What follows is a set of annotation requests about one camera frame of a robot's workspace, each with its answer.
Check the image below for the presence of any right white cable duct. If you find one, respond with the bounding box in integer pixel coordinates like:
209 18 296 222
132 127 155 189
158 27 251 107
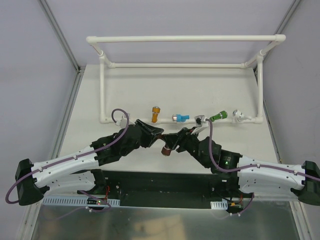
210 200 228 210

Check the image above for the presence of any orange water faucet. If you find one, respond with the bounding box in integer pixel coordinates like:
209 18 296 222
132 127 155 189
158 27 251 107
151 106 161 123

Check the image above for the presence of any white cable duct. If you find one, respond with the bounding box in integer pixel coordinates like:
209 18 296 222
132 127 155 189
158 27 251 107
42 196 108 207
210 200 228 210

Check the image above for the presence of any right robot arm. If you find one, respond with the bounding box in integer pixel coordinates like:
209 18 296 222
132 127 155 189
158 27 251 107
160 128 320 206

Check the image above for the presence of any white water faucet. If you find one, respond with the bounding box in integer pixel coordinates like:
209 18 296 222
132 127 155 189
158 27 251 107
232 109 253 123

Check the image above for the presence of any left white cable duct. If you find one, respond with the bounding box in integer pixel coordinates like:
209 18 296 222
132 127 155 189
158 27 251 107
42 196 108 207

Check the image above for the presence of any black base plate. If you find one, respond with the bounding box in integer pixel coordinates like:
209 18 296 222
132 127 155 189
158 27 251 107
77 169 258 208

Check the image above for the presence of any green water faucet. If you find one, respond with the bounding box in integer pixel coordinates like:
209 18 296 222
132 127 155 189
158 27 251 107
209 110 228 122

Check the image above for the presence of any right aluminium frame post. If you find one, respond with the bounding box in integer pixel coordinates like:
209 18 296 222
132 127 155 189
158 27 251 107
274 0 303 35

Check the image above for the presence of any white PVC pipe frame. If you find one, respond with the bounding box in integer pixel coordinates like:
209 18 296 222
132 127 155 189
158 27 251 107
86 34 286 124

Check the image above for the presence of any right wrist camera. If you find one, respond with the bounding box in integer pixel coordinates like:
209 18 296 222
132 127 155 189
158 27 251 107
191 115 209 135

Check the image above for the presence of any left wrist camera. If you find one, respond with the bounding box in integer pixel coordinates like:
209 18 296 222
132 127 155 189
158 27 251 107
115 113 133 129

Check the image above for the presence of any aluminium frame post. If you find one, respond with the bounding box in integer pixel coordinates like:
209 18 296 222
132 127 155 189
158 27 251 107
274 0 303 35
37 0 83 73

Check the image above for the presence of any brown water faucet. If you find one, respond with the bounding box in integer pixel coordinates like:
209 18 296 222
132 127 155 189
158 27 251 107
161 142 173 157

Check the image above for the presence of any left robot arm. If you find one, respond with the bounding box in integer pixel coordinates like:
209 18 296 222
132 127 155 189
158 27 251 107
15 119 164 206

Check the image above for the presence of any left aluminium frame post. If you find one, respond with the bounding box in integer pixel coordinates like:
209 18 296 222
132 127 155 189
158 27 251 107
37 0 83 73

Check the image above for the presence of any blue water faucet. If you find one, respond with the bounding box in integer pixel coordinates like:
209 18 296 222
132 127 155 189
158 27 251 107
171 114 190 123

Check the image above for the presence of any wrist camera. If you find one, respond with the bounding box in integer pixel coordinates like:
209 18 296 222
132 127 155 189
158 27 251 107
115 113 133 129
191 115 209 135

